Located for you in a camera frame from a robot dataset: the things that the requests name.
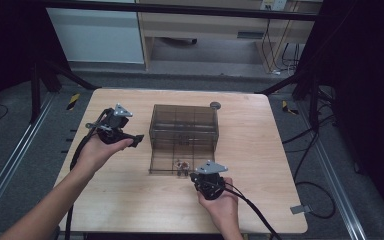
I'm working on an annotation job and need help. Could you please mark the brown translucent drawer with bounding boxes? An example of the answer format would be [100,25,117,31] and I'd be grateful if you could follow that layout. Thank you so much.
[148,138,216,177]

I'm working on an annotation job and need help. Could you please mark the brown translucent drawer box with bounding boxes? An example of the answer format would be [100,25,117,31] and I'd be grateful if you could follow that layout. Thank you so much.
[148,104,220,153]

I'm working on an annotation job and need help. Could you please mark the person's left hand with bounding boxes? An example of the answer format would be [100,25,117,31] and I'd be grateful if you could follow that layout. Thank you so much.
[71,133,135,177]

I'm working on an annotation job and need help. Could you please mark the black curtain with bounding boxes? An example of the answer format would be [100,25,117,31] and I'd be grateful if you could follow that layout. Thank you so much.
[0,0,70,129]
[295,0,384,231]

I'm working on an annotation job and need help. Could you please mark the aluminium floor rail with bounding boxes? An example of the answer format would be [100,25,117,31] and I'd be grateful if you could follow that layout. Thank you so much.
[296,99,368,240]
[0,92,57,232]

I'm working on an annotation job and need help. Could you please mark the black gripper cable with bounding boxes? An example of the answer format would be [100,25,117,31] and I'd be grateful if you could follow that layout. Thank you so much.
[224,181,284,240]
[64,108,112,240]

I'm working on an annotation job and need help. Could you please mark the white cabinet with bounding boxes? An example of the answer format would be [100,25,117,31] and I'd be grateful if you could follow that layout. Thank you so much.
[45,0,145,65]

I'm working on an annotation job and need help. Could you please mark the person's right hand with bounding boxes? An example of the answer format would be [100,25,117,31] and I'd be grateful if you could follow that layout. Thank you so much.
[197,177,241,232]

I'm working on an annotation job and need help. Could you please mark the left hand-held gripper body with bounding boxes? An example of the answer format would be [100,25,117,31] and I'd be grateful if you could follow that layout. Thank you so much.
[85,103,134,145]

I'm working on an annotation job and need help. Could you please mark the white power strip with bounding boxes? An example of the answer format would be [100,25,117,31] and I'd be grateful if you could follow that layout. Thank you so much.
[260,0,288,11]

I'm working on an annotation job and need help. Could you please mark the grey tape strip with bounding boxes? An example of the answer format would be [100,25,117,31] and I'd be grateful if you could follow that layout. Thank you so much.
[289,204,313,215]

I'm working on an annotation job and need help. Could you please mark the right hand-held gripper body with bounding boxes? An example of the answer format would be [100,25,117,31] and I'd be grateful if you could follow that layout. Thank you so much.
[194,160,229,201]

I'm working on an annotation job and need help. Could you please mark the black horizontal frame bar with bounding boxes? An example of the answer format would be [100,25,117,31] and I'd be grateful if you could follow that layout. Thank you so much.
[43,0,318,22]

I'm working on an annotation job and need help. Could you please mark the yellow black striped tape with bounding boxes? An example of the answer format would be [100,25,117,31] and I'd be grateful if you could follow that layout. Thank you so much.
[281,100,300,116]
[66,93,81,111]

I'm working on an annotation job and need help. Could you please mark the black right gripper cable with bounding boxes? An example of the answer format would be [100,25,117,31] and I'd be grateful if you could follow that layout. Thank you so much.
[224,181,284,240]

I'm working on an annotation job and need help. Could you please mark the beaded metal bracelet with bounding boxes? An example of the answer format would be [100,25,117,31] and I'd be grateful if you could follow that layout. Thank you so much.
[174,159,190,172]

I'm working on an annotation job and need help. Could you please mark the black metal stand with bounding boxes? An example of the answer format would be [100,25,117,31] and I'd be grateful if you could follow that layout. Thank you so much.
[254,71,335,132]
[29,59,101,125]

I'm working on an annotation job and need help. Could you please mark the black cables under desk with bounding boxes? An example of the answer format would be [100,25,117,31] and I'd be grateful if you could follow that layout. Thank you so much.
[260,18,302,74]

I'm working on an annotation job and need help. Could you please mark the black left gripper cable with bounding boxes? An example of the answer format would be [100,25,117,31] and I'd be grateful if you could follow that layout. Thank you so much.
[64,108,112,240]

